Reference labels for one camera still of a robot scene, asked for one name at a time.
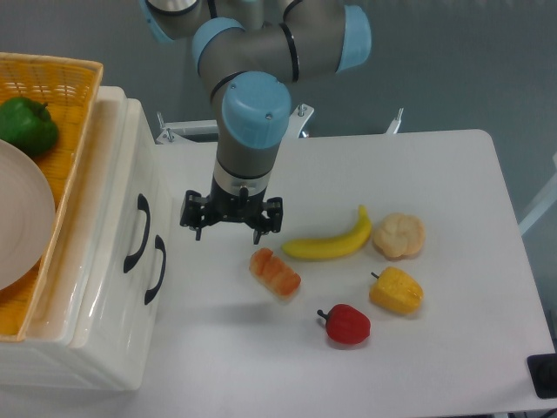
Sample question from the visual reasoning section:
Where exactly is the beige plate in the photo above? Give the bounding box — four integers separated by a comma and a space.
1, 141, 56, 289

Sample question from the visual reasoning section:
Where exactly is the black device at edge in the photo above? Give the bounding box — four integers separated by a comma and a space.
527, 354, 557, 399

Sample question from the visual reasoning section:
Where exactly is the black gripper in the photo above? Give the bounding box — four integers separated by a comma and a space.
179, 180, 284, 245

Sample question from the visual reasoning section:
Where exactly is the round bread roll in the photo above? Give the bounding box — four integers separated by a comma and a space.
372, 212, 426, 259

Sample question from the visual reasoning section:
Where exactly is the green bell pepper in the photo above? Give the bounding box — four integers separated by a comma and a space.
1, 97, 59, 157

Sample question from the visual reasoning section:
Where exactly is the yellow wicker basket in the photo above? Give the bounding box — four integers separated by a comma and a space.
1, 52, 104, 343

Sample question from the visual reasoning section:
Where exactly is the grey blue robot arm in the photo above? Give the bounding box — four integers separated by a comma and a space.
140, 1, 372, 239

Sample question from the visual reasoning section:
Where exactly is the red bell pepper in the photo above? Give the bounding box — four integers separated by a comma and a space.
317, 304, 372, 346

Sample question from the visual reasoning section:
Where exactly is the white drawer cabinet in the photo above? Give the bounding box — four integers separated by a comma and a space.
1, 87, 171, 390

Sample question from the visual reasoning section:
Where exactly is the yellow banana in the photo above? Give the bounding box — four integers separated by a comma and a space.
281, 205, 372, 260

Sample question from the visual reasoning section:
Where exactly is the orange glazed bread loaf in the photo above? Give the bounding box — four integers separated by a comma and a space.
249, 247, 301, 300

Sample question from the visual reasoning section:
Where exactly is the yellow bell pepper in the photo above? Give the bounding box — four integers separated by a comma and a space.
369, 266, 424, 315

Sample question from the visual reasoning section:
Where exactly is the white frame bar right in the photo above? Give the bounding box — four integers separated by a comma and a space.
518, 154, 556, 237

